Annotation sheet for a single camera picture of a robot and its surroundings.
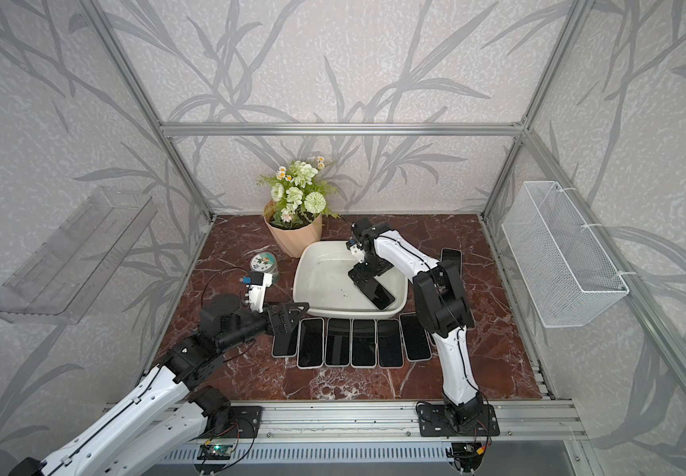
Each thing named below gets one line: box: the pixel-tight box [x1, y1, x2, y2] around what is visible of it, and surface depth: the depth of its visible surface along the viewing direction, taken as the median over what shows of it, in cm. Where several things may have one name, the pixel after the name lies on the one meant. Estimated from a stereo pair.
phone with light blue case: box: [324, 317, 351, 367], surface depth 89 cm
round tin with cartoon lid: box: [250, 250, 280, 285], surface depth 98 cm
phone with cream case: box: [349, 318, 378, 369], surface depth 90 cm
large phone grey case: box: [398, 312, 433, 362], surface depth 89 cm
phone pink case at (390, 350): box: [376, 319, 405, 369], surface depth 88 cm
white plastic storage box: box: [292, 240, 409, 319], surface depth 101 cm
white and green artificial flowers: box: [256, 156, 341, 226], surface depth 88 cm
